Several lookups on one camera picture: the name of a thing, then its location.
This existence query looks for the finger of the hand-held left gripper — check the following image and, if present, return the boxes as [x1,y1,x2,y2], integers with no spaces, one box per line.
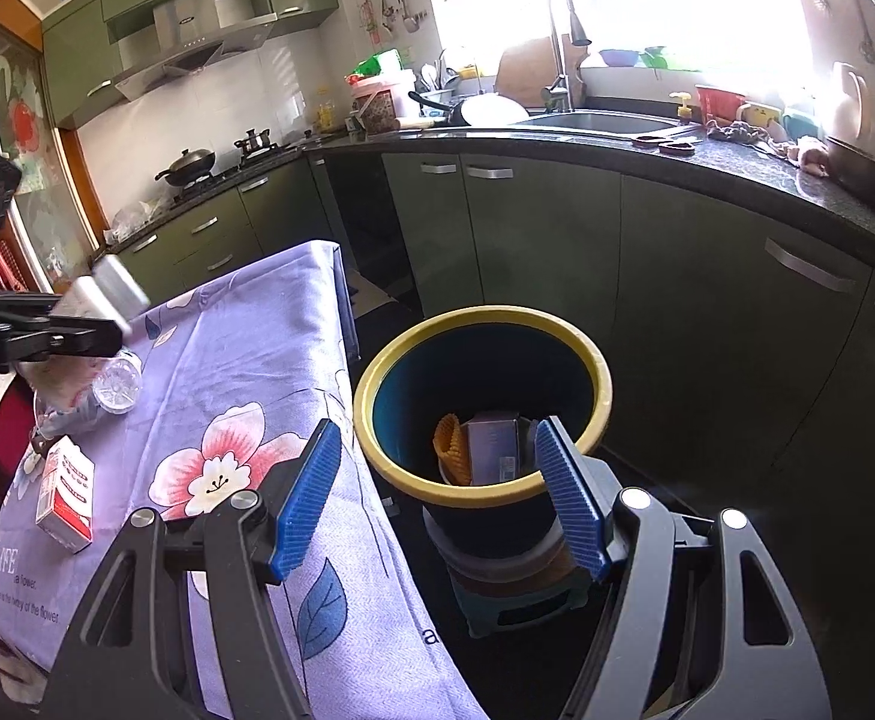
[0,311,133,374]
[0,291,64,331]

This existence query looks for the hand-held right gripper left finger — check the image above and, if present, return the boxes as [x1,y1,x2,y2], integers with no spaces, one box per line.
[43,418,344,720]

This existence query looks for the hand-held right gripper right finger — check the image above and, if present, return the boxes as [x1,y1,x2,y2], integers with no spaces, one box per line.
[533,414,834,720]

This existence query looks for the white paper towel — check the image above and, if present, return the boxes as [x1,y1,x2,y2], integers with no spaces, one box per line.
[16,351,109,417]

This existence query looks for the white pill bottle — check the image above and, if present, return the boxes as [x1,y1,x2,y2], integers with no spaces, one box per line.
[58,253,152,338]

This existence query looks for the clear plastic cup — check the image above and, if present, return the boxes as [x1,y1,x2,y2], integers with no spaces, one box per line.
[32,386,101,443]

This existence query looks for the mauve cardboard box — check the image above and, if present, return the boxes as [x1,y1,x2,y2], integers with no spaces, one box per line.
[463,411,543,487]

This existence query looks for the red and white carton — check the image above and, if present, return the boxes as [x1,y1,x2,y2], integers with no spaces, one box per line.
[34,435,97,556]

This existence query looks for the dark bin with yellow rim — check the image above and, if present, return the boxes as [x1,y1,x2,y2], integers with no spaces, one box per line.
[352,305,613,563]

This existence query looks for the red checked apron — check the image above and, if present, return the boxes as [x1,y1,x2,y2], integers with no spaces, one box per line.
[0,240,29,293]

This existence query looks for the red chair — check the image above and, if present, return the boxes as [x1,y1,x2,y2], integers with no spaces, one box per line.
[0,382,37,541]

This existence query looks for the teal plastic stool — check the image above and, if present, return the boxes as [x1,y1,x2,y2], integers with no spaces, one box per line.
[437,525,596,638]

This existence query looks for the clear plastic bag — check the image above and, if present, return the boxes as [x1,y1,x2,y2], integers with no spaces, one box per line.
[103,199,164,241]

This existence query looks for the purple floral tablecloth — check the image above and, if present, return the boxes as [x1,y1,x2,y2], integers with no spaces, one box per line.
[0,240,491,720]

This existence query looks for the green upper cabinets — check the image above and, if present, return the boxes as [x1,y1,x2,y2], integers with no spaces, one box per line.
[40,0,341,130]

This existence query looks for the black wok with lid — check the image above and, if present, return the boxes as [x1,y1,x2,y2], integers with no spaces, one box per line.
[154,148,217,188]

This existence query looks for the gas stove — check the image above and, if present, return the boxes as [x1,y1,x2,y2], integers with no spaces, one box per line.
[167,141,299,203]

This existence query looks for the green base cabinets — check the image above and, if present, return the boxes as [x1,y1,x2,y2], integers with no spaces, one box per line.
[103,142,875,720]

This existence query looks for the steel range hood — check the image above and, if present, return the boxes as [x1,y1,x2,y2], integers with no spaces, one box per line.
[113,0,279,102]

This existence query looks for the scissors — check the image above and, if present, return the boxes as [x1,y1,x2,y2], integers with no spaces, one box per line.
[632,131,700,158]

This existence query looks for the steel sink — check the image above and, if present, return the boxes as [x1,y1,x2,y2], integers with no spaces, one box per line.
[516,111,682,136]

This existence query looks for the white plate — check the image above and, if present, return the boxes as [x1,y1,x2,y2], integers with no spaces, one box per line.
[461,92,530,128]

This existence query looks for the white bucket with red label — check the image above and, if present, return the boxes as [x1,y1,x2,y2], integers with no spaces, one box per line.
[351,71,417,132]

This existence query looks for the green packet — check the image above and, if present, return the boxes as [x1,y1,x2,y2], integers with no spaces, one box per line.
[354,49,404,78]

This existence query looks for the red cup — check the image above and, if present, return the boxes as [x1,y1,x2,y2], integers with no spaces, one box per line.
[696,84,745,125]

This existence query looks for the wooden cutting board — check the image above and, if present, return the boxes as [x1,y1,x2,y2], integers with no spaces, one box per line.
[497,37,569,110]

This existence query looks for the dark bowl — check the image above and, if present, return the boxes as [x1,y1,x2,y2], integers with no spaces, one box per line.
[823,136,875,215]

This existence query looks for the hanging kitchen utensils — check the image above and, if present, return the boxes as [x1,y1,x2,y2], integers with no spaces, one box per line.
[358,0,431,38]

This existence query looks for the steel faucet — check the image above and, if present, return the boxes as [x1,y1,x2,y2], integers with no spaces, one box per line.
[542,0,592,112]

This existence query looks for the white jug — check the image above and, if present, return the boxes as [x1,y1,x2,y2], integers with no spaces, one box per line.
[827,62,871,147]

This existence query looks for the bright window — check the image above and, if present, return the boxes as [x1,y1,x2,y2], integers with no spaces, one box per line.
[414,0,858,91]

